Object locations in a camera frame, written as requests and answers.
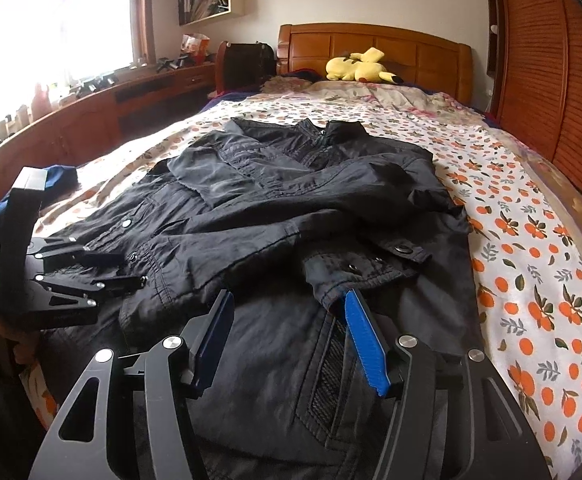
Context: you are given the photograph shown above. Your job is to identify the wooden framed window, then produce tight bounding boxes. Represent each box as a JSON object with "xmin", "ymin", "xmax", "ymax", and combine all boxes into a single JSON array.
[{"xmin": 0, "ymin": 0, "xmax": 156, "ymax": 111}]

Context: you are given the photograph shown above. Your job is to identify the black backpack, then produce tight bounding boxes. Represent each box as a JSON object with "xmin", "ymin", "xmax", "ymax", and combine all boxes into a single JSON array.
[{"xmin": 216, "ymin": 41, "xmax": 278, "ymax": 96}]

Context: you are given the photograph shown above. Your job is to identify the floral quilt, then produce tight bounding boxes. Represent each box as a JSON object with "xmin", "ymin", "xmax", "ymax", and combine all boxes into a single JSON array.
[{"xmin": 261, "ymin": 77, "xmax": 482, "ymax": 116}]

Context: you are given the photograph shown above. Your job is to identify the yellow plush toy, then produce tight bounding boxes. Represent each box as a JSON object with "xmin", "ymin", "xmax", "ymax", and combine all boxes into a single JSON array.
[{"xmin": 326, "ymin": 47, "xmax": 404, "ymax": 85}]

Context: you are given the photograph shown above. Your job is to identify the orange white paper bag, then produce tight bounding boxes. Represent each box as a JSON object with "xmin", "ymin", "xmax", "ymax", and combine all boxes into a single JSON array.
[{"xmin": 181, "ymin": 33, "xmax": 210, "ymax": 63}]

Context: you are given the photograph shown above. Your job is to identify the person's left forearm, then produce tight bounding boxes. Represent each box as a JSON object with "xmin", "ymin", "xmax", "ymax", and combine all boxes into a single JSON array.
[{"xmin": 0, "ymin": 347, "xmax": 56, "ymax": 480}]

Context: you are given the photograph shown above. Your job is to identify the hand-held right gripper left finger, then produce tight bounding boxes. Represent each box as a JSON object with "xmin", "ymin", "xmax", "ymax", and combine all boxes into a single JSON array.
[{"xmin": 27, "ymin": 289, "xmax": 235, "ymax": 480}]

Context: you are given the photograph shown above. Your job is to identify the wooden slatted wardrobe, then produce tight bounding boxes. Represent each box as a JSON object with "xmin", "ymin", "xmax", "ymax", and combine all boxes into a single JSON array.
[{"xmin": 483, "ymin": 0, "xmax": 582, "ymax": 201}]

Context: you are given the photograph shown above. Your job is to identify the bed with orange-print sheet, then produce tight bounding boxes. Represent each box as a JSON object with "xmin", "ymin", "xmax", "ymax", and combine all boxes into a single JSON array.
[{"xmin": 26, "ymin": 95, "xmax": 582, "ymax": 480}]

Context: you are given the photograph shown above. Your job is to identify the black jacket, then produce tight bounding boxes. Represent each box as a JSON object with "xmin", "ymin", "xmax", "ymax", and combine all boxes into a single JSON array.
[{"xmin": 36, "ymin": 117, "xmax": 486, "ymax": 480}]

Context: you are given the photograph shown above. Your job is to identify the blue cloth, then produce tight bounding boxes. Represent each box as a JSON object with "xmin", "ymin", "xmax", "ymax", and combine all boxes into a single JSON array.
[{"xmin": 0, "ymin": 164, "xmax": 79, "ymax": 233}]

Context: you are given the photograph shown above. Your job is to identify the wooden desk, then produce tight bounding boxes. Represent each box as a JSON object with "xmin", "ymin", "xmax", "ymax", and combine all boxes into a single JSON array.
[{"xmin": 0, "ymin": 62, "xmax": 218, "ymax": 201}]

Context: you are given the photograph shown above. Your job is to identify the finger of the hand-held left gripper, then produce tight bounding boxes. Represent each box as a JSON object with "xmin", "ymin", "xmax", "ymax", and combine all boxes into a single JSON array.
[
  {"xmin": 28, "ymin": 237, "xmax": 122, "ymax": 267},
  {"xmin": 33, "ymin": 272, "xmax": 148, "ymax": 311}
]

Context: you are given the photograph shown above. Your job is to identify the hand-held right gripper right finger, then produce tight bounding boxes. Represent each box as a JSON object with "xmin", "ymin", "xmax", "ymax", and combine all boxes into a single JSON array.
[{"xmin": 343, "ymin": 287, "xmax": 554, "ymax": 480}]

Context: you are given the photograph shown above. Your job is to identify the wooden bed headboard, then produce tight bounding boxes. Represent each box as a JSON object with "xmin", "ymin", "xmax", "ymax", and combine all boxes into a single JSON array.
[{"xmin": 277, "ymin": 23, "xmax": 473, "ymax": 106}]

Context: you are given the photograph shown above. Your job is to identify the row of small bottles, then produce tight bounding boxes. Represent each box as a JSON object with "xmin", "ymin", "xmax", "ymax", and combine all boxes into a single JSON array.
[{"xmin": 0, "ymin": 85, "xmax": 72, "ymax": 146}]

